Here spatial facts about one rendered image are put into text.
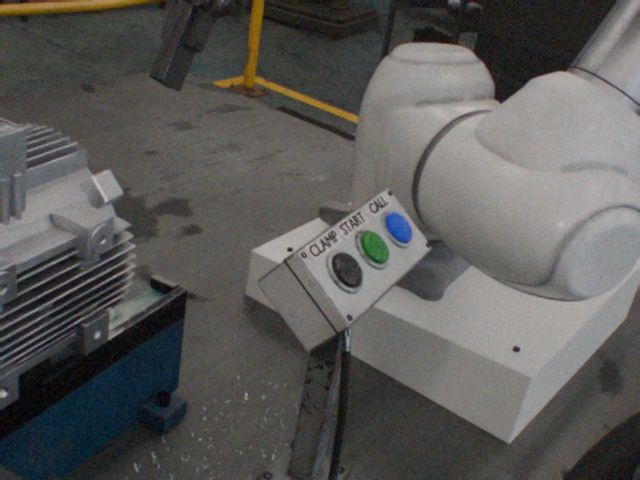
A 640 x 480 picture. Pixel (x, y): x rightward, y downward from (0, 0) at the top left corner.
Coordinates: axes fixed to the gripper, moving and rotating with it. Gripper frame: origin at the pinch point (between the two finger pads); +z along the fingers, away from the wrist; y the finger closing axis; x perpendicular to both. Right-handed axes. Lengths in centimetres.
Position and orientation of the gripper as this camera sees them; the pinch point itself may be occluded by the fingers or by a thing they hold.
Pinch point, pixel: (179, 46)
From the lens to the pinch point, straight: 73.8
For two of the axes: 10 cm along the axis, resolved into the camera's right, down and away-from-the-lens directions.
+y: 8.6, 3.5, -3.8
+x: 3.5, 1.4, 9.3
